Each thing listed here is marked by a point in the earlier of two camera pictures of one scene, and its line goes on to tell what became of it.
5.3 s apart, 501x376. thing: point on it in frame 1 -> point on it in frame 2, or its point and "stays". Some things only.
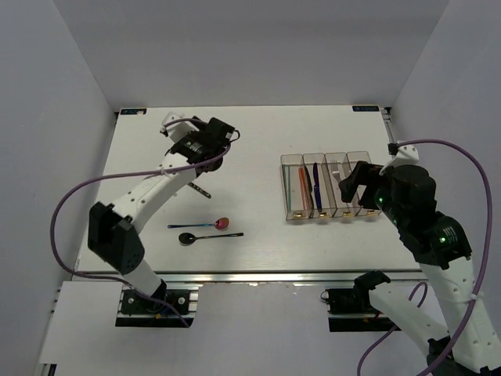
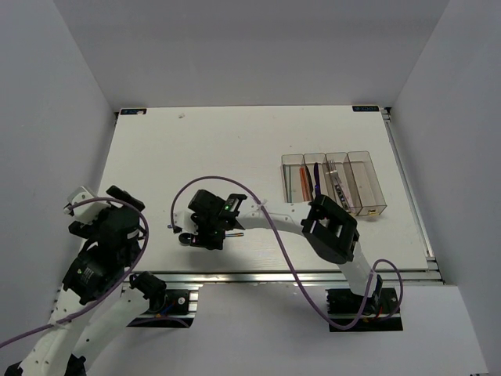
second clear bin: (327, 200) stays
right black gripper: (362, 175) -> (200, 239)
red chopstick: (302, 175) stays
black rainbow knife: (309, 181) stays
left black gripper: (195, 135) -> (91, 229)
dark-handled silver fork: (200, 189) -> (338, 184)
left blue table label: (133, 111) stays
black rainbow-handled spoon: (187, 239) stays
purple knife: (316, 187) stays
